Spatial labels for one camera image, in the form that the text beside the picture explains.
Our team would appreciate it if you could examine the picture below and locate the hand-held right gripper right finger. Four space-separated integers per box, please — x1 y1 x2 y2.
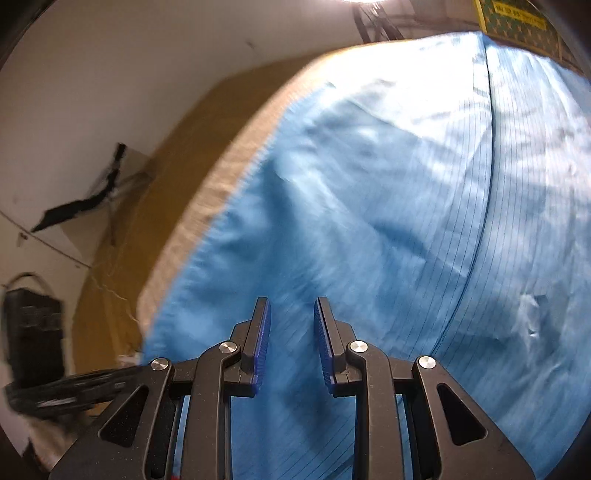
314 298 536 480

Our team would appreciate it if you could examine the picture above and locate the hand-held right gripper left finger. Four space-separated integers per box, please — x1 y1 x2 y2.
50 296 272 480

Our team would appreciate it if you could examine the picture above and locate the blue striped garment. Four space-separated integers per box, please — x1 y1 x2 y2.
139 31 591 480

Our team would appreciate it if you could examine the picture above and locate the black bag on floor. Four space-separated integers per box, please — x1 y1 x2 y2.
4 273 65 388

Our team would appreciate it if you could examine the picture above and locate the black light stand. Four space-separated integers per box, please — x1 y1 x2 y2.
353 4 416 43

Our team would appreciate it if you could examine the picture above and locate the yellow and green crate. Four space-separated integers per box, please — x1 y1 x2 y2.
473 0 587 75

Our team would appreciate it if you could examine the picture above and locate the black strap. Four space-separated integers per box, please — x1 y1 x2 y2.
30 143 127 234

